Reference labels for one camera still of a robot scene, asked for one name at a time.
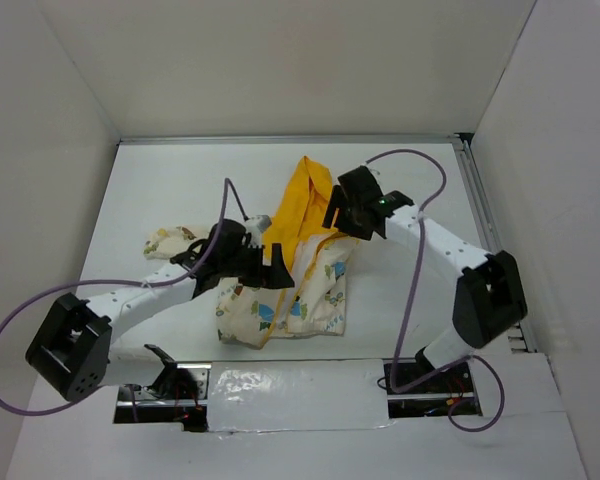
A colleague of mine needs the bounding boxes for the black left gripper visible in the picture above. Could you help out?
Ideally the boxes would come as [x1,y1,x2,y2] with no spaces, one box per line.
[220,241,294,289]

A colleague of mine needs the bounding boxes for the yellow and white kids jacket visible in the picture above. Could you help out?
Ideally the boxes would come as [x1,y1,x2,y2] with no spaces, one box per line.
[140,155,361,351]

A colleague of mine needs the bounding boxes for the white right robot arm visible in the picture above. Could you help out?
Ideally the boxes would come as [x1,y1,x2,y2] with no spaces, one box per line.
[323,166,528,392]

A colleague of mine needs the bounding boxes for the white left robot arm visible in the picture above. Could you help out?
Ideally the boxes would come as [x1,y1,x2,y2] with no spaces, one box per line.
[25,220,294,402]

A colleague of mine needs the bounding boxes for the white taped front panel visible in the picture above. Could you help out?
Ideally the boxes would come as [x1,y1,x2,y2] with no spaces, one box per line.
[207,359,390,433]

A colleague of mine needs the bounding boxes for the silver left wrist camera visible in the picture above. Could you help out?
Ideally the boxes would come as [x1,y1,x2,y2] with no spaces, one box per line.
[245,215,271,235]

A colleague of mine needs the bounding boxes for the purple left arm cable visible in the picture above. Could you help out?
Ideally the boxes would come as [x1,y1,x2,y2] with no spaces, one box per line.
[0,178,249,417]

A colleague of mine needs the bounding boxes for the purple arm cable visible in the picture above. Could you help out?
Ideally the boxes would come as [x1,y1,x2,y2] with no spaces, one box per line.
[0,178,249,417]
[364,148,507,432]

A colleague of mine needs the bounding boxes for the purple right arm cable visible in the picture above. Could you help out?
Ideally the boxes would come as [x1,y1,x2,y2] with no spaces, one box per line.
[364,148,507,432]

